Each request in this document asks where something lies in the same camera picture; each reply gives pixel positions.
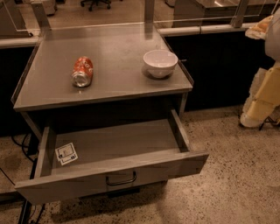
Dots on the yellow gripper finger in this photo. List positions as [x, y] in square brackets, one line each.
[264, 97]

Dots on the red coke can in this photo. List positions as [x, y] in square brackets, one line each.
[82, 72]

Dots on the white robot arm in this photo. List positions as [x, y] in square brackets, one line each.
[268, 29]

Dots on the grey cabinet with counter top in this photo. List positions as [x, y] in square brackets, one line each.
[117, 54]

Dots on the open grey top drawer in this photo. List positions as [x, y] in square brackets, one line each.
[156, 150]

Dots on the white ceramic bowl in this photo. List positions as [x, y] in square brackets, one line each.
[160, 63]

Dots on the white tag sticker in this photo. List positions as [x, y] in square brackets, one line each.
[66, 154]

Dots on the grey horizontal rail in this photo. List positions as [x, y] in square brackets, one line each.
[194, 30]

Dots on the black drawer handle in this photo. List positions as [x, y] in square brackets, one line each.
[123, 178]

